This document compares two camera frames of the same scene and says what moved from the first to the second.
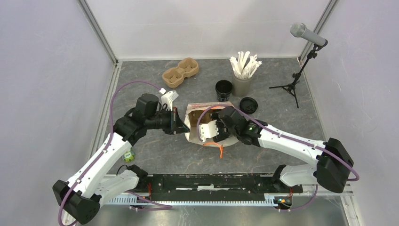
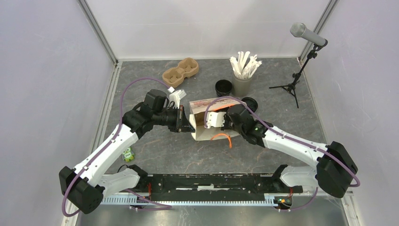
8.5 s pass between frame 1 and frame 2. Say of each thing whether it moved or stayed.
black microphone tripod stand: stayed
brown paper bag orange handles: moved
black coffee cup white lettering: stayed
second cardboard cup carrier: stayed
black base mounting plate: stayed
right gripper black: moved
